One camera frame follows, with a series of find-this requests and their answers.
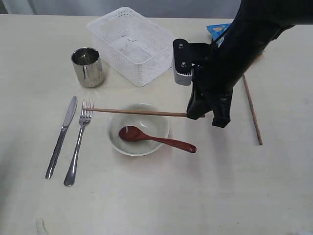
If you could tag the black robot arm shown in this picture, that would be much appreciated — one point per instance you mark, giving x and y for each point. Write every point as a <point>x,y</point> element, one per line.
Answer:
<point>285,13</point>

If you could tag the brown wooden chopstick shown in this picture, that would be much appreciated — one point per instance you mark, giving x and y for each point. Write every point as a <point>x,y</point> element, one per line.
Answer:
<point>138,112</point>
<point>254,117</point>

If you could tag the grey backdrop curtain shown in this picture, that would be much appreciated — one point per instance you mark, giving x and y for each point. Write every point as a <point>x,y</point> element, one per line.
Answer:
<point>148,8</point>

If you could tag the white speckled bowl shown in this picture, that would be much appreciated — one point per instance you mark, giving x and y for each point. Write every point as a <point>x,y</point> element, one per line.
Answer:
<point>156,126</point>

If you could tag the silver metal table knife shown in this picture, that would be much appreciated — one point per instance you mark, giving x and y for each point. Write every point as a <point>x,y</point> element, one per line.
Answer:
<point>67,121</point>

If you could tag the silver foil packet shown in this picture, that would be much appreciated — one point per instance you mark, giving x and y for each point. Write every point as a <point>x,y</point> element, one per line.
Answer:
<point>88,67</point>

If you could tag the brown wooden spoon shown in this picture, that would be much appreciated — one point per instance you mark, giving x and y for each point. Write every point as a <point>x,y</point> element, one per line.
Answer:
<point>132,133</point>

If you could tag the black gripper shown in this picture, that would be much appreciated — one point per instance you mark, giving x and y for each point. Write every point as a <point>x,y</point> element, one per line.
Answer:
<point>218,68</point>

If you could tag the silver metal fork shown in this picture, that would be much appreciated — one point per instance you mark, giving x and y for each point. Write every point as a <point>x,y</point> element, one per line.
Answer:
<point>84,120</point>

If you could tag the white perforated plastic basket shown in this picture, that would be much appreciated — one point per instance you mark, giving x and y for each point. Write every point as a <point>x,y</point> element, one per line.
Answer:
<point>133,45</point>

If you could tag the blue chips snack bag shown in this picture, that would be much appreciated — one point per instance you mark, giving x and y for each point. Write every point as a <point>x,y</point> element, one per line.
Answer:
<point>217,32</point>

